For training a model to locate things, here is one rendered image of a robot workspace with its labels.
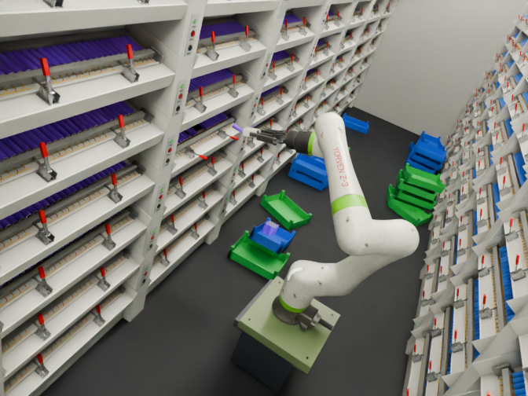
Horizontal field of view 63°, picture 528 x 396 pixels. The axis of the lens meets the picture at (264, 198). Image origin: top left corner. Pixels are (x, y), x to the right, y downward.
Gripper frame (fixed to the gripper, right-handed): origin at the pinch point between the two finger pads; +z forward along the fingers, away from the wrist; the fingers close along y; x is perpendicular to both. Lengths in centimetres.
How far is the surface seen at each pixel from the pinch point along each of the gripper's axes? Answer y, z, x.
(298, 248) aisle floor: -63, -7, 92
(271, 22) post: -24.9, 3.9, -40.9
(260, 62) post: -25.0, 8.3, -24.0
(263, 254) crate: -41, 8, 88
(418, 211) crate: -182, -70, 107
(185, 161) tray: 24.5, 16.9, 7.8
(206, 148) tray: 8.4, 16.9, 7.7
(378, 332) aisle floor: -30, -65, 108
